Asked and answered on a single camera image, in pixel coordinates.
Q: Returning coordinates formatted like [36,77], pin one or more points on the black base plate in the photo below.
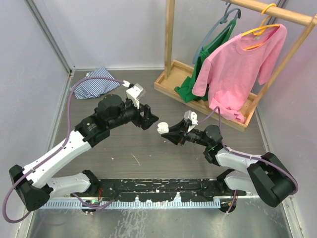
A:
[159,190]

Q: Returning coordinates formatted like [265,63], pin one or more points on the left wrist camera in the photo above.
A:
[135,93]

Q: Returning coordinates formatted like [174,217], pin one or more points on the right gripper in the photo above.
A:
[175,136]

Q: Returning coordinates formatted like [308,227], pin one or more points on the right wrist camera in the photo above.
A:
[191,118]

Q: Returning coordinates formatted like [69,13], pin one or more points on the blue striped cloth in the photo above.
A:
[93,88]

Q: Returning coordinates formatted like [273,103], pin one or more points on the pink t-shirt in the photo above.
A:
[228,74]

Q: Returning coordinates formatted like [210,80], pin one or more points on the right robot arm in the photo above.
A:
[264,176]

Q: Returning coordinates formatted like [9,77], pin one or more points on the yellow hanger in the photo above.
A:
[257,32]

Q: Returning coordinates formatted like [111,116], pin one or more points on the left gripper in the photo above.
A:
[149,117]

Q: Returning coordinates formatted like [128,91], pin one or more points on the white slotted cable duct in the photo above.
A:
[175,204]

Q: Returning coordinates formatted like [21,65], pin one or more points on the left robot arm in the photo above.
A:
[35,182]

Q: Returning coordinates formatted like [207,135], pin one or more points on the wooden clothes rack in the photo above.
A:
[175,71]

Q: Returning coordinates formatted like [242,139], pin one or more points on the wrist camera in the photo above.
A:
[191,118]
[135,93]

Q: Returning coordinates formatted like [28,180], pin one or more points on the green garment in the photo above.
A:
[185,90]

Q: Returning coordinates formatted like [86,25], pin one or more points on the white earbud charging case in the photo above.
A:
[163,128]

